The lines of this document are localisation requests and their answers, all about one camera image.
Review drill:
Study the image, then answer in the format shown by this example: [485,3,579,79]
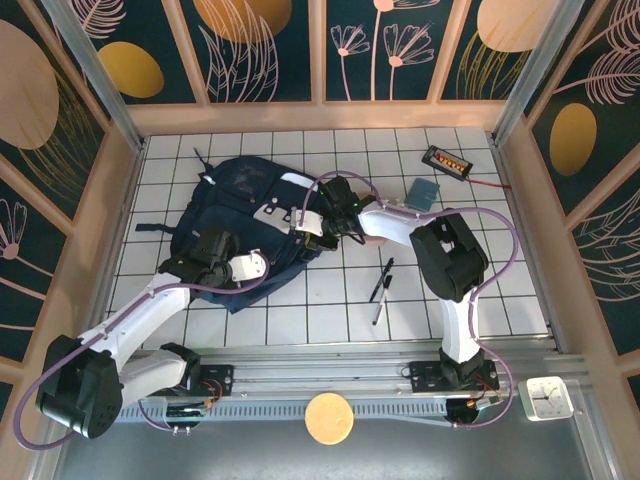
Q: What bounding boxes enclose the navy blue backpack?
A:
[135,146,326,315]

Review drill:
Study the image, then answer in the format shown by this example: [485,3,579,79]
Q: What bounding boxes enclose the small blue notebook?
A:
[403,177,441,210]

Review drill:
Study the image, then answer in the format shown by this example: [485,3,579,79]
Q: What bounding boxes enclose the white marker pen black cap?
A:
[371,274,394,327]

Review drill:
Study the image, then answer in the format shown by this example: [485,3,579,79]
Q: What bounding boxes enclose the black colour pencil box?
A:
[421,144,475,180]

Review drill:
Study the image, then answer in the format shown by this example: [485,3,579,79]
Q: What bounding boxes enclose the round cork coaster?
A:
[304,392,355,445]

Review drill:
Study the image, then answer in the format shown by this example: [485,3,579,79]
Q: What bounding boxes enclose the white square clock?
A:
[518,375,575,424]

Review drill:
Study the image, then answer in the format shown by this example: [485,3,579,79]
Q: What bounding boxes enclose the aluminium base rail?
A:
[134,344,589,401]

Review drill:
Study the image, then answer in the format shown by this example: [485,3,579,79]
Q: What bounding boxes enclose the white slotted cable duct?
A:
[117,397,501,427]

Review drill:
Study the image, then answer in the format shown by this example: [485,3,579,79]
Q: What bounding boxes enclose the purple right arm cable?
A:
[299,169,519,431]

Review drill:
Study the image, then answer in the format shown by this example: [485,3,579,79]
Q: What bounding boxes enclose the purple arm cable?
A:
[14,248,274,451]
[299,169,519,431]

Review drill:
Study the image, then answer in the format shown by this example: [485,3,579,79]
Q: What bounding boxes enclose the aluminium frame post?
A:
[491,0,590,147]
[42,0,147,157]

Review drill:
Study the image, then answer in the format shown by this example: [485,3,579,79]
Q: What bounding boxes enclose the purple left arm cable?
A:
[14,248,274,451]

